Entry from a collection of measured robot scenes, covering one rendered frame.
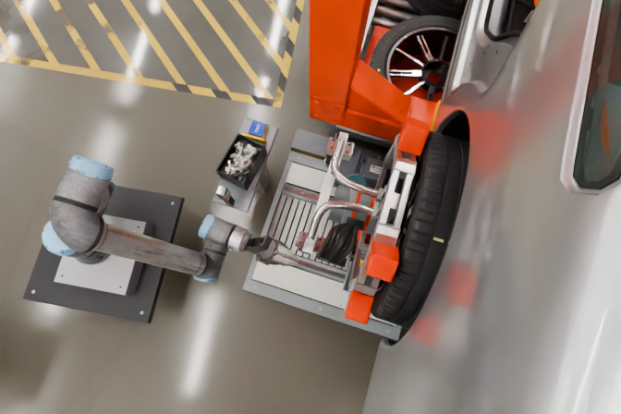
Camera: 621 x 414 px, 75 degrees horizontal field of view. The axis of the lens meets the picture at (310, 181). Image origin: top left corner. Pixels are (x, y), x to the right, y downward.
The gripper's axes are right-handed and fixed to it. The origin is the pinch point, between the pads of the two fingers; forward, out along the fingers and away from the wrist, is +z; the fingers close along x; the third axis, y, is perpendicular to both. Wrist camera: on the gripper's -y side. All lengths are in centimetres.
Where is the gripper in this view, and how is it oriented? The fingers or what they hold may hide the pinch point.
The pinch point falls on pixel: (295, 260)
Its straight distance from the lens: 150.5
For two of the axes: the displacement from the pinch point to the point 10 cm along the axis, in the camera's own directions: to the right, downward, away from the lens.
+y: -1.5, 4.6, 8.8
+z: 9.3, 3.7, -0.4
